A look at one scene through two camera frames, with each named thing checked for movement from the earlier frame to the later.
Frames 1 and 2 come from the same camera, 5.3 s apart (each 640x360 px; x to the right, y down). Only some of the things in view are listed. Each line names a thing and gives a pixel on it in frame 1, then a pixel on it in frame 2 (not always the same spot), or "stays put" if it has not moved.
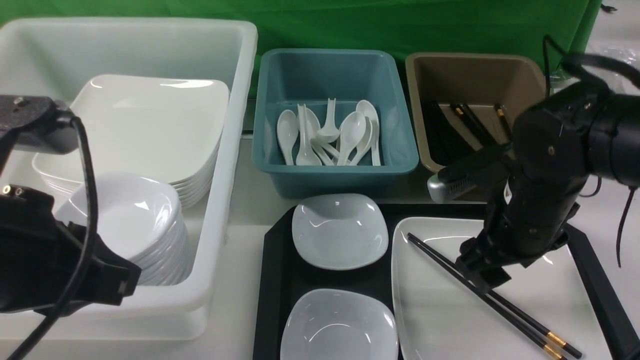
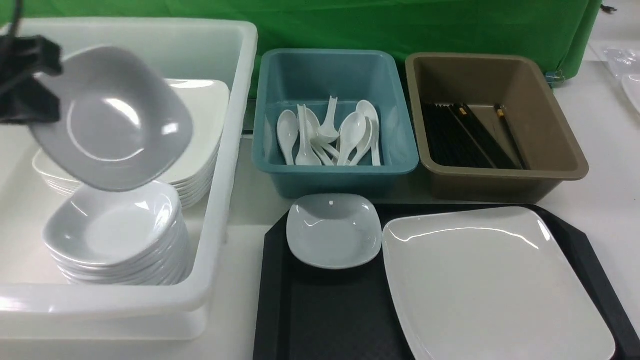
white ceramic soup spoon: [330, 133] stays put
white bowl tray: [340, 231] stays put
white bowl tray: [339, 324] -> [121, 122]
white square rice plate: [436, 316] stays put
